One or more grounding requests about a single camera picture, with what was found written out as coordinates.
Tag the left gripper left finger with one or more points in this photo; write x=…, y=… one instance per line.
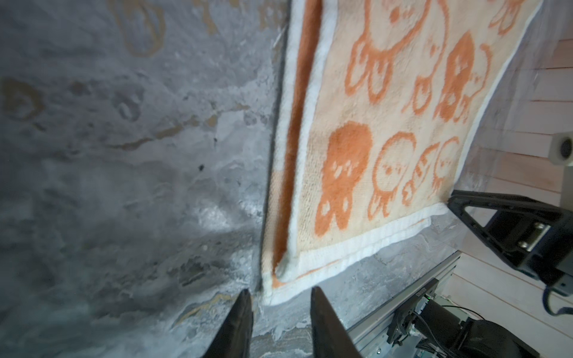
x=234, y=336

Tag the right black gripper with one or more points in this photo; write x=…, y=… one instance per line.
x=530, y=236

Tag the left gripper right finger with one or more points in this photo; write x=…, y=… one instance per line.
x=330, y=338

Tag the orange patterned towel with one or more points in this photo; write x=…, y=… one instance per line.
x=380, y=103

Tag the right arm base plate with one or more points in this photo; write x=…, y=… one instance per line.
x=404, y=314

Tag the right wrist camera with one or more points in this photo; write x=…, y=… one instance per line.
x=560, y=154

